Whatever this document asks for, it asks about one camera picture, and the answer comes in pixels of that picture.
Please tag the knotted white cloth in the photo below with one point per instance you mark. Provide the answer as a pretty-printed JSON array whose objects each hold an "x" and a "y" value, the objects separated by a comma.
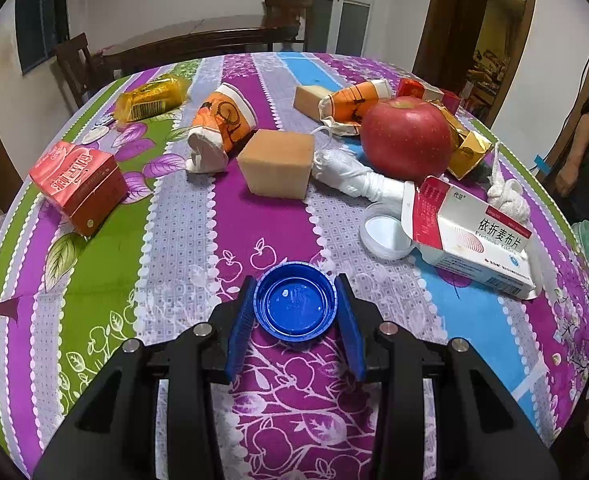
[{"x": 509, "y": 200}]

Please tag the clear round plastic lid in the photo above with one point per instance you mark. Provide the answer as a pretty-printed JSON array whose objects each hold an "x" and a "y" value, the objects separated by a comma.
[{"x": 387, "y": 232}]

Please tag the yellow plastic snack wrapper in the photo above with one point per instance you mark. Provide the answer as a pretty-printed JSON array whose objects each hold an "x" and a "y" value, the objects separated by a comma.
[{"x": 149, "y": 97}]

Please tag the white glass panel door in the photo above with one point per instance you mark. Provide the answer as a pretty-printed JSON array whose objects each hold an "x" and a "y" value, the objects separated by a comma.
[{"x": 344, "y": 0}]

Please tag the white round sticker disc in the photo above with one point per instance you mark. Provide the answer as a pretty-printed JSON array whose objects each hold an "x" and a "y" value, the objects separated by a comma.
[{"x": 94, "y": 134}]

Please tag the dark wooden dining table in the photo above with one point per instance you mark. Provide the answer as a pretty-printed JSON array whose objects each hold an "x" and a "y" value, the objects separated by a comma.
[{"x": 199, "y": 35}]

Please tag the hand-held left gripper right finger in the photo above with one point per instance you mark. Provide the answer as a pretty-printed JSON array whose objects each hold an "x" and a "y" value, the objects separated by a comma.
[{"x": 350, "y": 332}]

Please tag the gold foil wrapper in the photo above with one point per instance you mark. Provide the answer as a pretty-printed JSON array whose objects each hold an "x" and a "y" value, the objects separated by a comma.
[{"x": 469, "y": 147}]

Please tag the large tan sponge block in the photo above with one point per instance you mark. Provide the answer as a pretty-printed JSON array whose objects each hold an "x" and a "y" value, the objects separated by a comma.
[{"x": 274, "y": 165}]

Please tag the dark wooden chair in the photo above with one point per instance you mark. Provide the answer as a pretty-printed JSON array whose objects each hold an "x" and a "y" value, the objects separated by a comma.
[
  {"x": 287, "y": 7},
  {"x": 74, "y": 67}
]

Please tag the blue plastic bottle cap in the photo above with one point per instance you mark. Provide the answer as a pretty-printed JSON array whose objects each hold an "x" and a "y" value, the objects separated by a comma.
[{"x": 295, "y": 305}]

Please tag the white and red medicine box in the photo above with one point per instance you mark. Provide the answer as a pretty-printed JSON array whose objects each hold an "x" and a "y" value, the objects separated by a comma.
[{"x": 479, "y": 245}]

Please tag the dark wooden door frame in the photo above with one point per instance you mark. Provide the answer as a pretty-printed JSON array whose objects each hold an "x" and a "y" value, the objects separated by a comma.
[{"x": 454, "y": 15}]

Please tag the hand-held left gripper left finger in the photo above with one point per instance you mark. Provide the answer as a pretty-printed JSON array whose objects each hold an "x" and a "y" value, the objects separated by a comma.
[{"x": 241, "y": 327}]

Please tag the crushed orange paper cup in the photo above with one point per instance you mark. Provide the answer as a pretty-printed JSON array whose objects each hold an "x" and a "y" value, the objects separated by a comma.
[
  {"x": 357, "y": 102},
  {"x": 224, "y": 120}
]

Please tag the small tan sponge block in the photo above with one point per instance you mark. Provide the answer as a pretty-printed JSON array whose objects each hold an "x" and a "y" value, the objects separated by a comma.
[{"x": 310, "y": 100}]

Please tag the white cloth roll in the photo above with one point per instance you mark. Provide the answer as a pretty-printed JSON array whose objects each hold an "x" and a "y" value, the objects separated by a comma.
[{"x": 359, "y": 177}]

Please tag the person's right forearm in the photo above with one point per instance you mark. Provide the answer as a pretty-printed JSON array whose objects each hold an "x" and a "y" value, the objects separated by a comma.
[{"x": 580, "y": 147}]

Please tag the large red cardboard box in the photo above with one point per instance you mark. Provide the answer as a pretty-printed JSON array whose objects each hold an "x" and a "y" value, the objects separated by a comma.
[{"x": 77, "y": 177}]

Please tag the small red box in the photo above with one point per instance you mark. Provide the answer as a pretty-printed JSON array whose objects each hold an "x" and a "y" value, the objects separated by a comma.
[
  {"x": 452, "y": 102},
  {"x": 417, "y": 90}
]

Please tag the blue wall poster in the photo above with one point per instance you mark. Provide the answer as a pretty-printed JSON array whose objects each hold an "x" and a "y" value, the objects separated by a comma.
[{"x": 42, "y": 15}]

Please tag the red apple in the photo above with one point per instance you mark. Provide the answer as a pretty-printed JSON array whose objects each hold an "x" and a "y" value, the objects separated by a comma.
[{"x": 407, "y": 137}]

